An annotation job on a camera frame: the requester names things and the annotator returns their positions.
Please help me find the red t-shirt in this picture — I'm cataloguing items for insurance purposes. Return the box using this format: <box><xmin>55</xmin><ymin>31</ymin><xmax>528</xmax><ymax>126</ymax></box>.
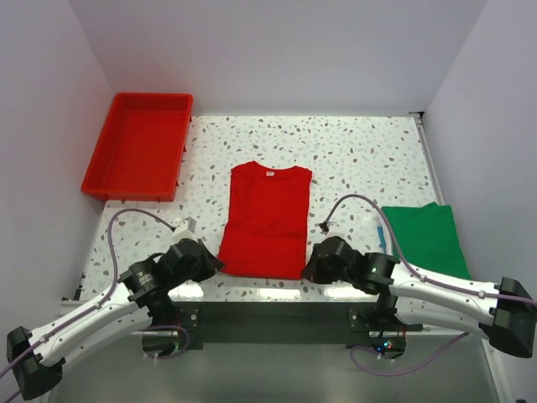
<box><xmin>218</xmin><ymin>161</ymin><xmax>312</xmax><ymax>280</ymax></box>

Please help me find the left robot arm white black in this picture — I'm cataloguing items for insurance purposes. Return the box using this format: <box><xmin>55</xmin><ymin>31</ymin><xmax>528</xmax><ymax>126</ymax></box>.
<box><xmin>7</xmin><ymin>238</ymin><xmax>224</xmax><ymax>400</ymax></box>

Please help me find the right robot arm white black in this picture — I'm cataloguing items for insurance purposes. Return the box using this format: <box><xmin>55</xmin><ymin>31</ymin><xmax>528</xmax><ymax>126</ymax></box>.
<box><xmin>302</xmin><ymin>236</ymin><xmax>536</xmax><ymax>359</ymax></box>

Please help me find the folded teal t-shirt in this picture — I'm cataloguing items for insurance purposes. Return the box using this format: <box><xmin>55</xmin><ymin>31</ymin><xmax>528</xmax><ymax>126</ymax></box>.
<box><xmin>377</xmin><ymin>225</ymin><xmax>388</xmax><ymax>254</ymax></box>

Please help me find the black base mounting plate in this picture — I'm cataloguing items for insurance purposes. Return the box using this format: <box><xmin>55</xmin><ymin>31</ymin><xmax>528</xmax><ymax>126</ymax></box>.
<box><xmin>150</xmin><ymin>301</ymin><xmax>423</xmax><ymax>349</ymax></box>

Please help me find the folded green t-shirt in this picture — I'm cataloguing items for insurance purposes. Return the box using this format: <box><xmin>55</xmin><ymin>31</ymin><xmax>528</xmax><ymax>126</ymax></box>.
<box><xmin>382</xmin><ymin>202</ymin><xmax>472</xmax><ymax>280</ymax></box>

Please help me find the red plastic bin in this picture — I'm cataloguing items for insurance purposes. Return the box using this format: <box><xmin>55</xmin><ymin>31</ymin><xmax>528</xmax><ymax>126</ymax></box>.
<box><xmin>81</xmin><ymin>92</ymin><xmax>194</xmax><ymax>202</ymax></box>

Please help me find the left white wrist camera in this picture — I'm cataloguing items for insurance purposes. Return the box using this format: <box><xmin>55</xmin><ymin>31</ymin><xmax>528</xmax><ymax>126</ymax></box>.
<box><xmin>172</xmin><ymin>217</ymin><xmax>196</xmax><ymax>243</ymax></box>

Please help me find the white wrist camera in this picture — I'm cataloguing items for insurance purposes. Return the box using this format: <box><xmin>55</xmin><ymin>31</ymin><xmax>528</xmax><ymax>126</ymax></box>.
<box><xmin>172</xmin><ymin>217</ymin><xmax>196</xmax><ymax>243</ymax></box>
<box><xmin>325</xmin><ymin>222</ymin><xmax>347</xmax><ymax>238</ymax></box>

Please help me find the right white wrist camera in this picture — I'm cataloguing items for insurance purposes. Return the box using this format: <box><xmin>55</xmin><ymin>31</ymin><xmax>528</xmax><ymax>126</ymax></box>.
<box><xmin>325</xmin><ymin>222</ymin><xmax>347</xmax><ymax>238</ymax></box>

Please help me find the aluminium frame rail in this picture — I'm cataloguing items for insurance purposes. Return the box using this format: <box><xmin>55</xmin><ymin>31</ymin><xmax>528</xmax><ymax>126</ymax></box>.
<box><xmin>31</xmin><ymin>272</ymin><xmax>513</xmax><ymax>403</ymax></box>

